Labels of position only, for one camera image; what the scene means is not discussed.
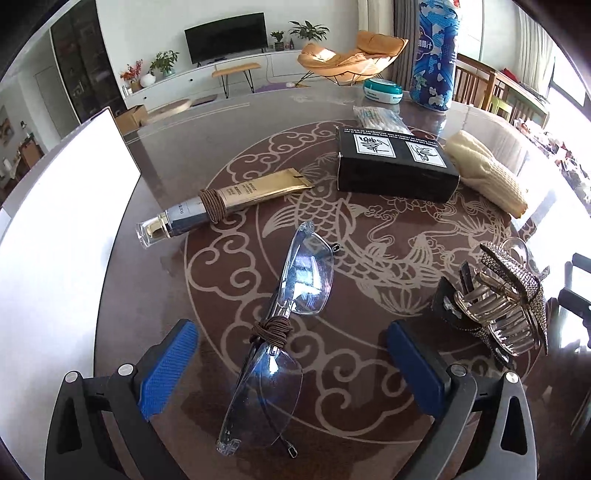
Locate black cardboard box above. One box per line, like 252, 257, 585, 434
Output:
335, 126, 461, 203

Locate teal round box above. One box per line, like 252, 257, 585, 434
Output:
362, 78, 402, 104

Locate black television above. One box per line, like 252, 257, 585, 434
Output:
185, 12, 269, 64

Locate clear rimless glasses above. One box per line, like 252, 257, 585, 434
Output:
216, 222, 342, 459

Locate blue patterned can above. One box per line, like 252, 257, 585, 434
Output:
410, 0, 464, 112

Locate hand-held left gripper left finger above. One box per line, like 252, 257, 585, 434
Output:
44, 318, 200, 480

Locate large leafy potted plant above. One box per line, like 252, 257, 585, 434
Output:
288, 20, 329, 44

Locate white television cabinet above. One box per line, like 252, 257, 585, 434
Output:
124, 46, 324, 109

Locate green potted plant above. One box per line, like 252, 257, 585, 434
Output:
148, 50, 180, 77

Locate grey curtain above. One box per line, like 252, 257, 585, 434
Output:
394, 0, 419, 88

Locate gold cosmetic tube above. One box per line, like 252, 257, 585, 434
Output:
136, 168, 315, 250

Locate cotton swab packet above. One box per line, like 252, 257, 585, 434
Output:
353, 105, 414, 137

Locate cream knit glove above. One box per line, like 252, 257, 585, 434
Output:
444, 130, 528, 219

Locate brown cardboard box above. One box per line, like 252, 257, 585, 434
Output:
114, 105, 148, 134

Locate orange lounge chair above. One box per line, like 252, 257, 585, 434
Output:
297, 30, 409, 88

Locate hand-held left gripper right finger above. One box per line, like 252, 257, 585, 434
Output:
387, 319, 541, 480

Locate dark display cabinet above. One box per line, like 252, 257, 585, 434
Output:
50, 0, 127, 123

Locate brown elastic band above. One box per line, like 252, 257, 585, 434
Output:
250, 316, 295, 348
198, 188, 230, 223

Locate wooden bench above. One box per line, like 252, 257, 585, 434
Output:
212, 62, 262, 97

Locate rhinestone bow hair claw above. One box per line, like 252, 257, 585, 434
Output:
431, 237, 551, 369

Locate red flower plant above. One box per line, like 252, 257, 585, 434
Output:
120, 60, 144, 92

